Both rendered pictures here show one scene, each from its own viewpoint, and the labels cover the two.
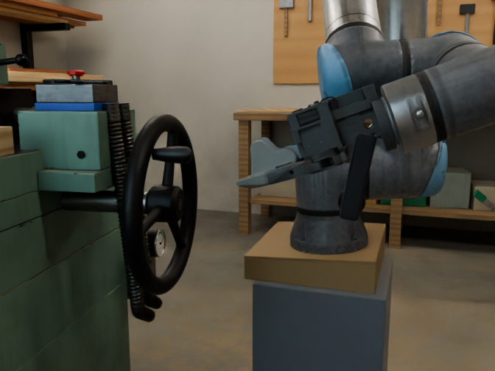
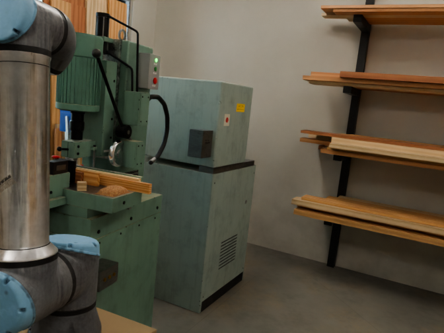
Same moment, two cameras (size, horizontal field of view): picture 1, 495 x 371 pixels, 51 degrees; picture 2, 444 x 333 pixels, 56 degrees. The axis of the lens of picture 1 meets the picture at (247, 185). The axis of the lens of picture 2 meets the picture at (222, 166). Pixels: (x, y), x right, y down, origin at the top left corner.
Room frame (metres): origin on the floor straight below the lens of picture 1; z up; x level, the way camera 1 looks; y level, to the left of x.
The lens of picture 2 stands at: (1.75, -1.20, 1.29)
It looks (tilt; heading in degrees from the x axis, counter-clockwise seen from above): 9 degrees down; 98
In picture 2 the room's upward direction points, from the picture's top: 6 degrees clockwise
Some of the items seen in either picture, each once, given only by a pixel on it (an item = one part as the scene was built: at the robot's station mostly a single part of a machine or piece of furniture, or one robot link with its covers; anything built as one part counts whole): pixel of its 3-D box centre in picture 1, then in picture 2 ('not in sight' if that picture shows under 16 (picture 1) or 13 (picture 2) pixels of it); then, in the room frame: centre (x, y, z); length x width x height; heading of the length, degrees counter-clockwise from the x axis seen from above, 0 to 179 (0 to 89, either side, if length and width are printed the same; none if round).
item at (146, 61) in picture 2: not in sight; (148, 71); (1.08, 0.75, 1.40); 0.10 x 0.06 x 0.16; 79
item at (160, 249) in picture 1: (152, 246); not in sight; (1.09, 0.21, 0.65); 0.06 x 0.04 x 0.08; 169
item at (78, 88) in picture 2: not in sight; (79, 73); (0.88, 0.47, 1.35); 0.18 x 0.18 x 0.31
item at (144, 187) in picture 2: not in sight; (86, 177); (0.94, 0.45, 0.92); 0.62 x 0.02 x 0.04; 169
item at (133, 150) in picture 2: not in sight; (131, 153); (1.07, 0.62, 1.02); 0.09 x 0.07 x 0.12; 169
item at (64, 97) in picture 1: (82, 92); (44, 164); (0.86, 0.27, 0.99); 0.13 x 0.11 x 0.06; 169
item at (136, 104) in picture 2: not in sight; (137, 108); (1.07, 0.65, 1.22); 0.09 x 0.08 x 0.15; 79
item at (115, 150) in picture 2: not in sight; (117, 153); (1.03, 0.57, 1.02); 0.12 x 0.03 x 0.12; 79
